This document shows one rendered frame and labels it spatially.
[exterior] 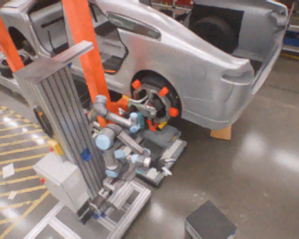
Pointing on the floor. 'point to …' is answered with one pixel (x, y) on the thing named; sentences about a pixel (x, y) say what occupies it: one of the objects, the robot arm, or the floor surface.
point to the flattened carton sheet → (221, 133)
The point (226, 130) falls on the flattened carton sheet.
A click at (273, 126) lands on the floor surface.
